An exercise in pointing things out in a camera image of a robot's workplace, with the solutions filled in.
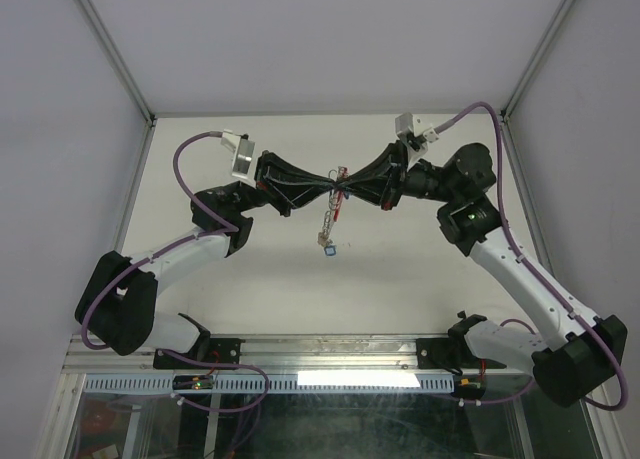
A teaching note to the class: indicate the aluminium mounting rail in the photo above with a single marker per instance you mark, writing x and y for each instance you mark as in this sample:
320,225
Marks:
274,354

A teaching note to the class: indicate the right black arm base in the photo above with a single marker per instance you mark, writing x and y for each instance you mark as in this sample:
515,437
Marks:
450,355

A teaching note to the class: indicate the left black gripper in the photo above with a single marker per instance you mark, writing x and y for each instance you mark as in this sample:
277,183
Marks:
272,172

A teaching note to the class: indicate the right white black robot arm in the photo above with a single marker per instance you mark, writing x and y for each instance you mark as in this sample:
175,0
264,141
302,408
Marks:
573,350

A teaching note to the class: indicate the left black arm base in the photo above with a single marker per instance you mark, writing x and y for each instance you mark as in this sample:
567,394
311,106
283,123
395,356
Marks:
225,350

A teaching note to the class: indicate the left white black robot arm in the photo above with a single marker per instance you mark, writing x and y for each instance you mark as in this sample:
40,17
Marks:
117,309

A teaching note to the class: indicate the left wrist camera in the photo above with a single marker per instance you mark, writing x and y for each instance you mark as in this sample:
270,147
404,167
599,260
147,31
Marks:
242,149

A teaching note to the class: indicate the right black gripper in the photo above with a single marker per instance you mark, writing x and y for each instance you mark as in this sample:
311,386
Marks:
383,192

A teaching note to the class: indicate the grey slotted cable duct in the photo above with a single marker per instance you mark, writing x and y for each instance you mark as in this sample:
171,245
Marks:
385,382

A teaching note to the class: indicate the metal key holder red handle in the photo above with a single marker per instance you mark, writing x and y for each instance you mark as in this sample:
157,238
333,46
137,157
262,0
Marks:
331,216

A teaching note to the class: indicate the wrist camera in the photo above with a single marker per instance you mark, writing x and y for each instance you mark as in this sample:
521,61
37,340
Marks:
416,135
242,149

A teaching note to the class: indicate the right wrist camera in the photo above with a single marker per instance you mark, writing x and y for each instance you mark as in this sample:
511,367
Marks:
416,135

